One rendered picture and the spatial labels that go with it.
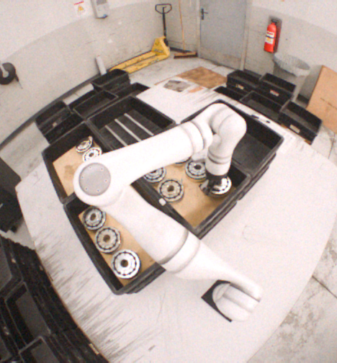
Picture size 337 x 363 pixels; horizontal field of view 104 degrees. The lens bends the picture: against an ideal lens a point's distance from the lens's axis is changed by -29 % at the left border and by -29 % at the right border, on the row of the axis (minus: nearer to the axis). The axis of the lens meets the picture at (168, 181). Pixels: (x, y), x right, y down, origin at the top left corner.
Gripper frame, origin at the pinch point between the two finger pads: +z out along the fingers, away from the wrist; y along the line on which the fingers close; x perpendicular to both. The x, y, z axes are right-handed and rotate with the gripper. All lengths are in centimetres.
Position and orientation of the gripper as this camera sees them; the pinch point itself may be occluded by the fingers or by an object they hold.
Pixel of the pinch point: (212, 188)
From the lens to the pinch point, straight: 69.8
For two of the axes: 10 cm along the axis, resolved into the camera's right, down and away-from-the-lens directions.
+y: 7.5, -5.9, 3.0
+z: 0.8, 5.3, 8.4
